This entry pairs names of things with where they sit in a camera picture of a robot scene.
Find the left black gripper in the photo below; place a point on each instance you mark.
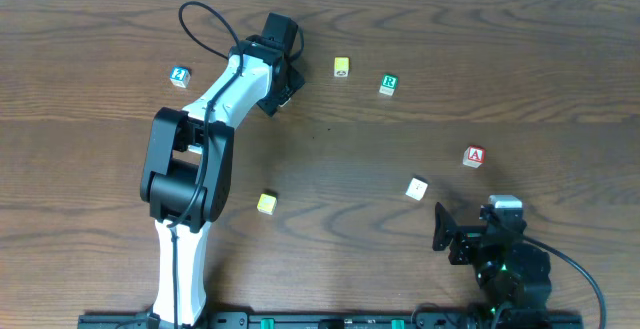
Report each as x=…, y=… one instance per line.
x=289, y=85

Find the white picture wooden block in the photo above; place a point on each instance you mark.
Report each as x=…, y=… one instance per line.
x=416, y=189

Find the red letter I block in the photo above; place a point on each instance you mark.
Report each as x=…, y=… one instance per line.
x=284, y=103

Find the blue number 2 block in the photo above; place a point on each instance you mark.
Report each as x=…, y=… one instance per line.
x=180, y=77

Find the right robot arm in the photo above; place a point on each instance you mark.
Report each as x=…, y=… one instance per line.
x=514, y=275

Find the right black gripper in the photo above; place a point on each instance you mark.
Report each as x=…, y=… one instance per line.
x=461, y=245

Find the yellow top wooden block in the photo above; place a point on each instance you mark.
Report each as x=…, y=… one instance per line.
x=341, y=66

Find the tan patterned wooden block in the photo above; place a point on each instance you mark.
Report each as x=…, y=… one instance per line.
x=195, y=149

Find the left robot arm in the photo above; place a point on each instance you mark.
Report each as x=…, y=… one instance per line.
x=186, y=176

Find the green letter R block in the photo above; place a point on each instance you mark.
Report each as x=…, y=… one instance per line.
x=388, y=85

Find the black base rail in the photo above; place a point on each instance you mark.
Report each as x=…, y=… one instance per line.
x=420, y=320

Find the red letter A block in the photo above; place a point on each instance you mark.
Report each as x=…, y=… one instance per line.
x=474, y=156

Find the yellow wooden block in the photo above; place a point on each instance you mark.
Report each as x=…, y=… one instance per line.
x=341, y=66
x=267, y=203

